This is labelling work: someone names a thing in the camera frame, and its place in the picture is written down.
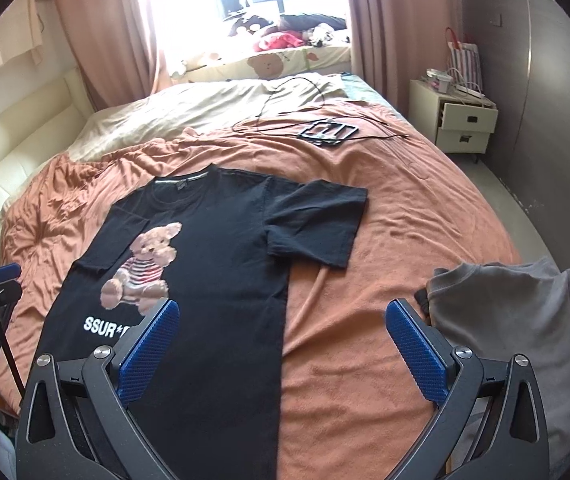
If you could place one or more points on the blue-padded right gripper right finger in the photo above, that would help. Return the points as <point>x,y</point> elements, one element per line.
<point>489,421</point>

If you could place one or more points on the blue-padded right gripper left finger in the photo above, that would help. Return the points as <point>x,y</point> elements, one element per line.
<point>75,420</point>

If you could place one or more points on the black bear-print t-shirt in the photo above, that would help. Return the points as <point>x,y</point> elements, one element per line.
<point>220,244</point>

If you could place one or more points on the grey folded garment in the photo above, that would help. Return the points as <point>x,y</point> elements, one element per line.
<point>499,310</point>

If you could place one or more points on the orange-brown bed blanket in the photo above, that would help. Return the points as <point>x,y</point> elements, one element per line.
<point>349,407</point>

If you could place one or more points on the cream padded headboard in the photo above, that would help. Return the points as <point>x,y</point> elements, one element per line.
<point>38,127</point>

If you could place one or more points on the cream bed sheet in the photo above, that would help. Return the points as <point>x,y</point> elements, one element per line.
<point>203,106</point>

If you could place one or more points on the white bedside drawer cabinet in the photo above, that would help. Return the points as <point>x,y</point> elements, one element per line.
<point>455,122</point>

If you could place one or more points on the left pink curtain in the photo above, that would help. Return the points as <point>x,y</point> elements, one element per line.
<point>116,47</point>

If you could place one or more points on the pink curtain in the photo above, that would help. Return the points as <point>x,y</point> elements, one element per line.
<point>116,47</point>
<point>395,41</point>

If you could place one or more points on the white power strip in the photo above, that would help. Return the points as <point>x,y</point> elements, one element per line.
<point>469,91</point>

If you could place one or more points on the striped gift bag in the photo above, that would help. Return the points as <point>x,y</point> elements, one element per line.
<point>464,62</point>

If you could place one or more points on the dark grey wardrobe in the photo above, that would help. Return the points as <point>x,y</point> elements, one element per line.
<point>524,50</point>

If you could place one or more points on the bear-print window seat cushion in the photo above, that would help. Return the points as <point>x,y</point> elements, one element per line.
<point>272,64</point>

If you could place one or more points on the red cloth on sill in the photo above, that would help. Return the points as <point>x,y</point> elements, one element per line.
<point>283,39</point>

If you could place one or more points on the right pink curtain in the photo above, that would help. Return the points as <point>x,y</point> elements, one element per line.
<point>395,41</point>

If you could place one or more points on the black white plush toy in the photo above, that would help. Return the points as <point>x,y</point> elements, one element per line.
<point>320,35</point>

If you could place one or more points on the black rectangular frame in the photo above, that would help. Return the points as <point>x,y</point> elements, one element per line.
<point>327,133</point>

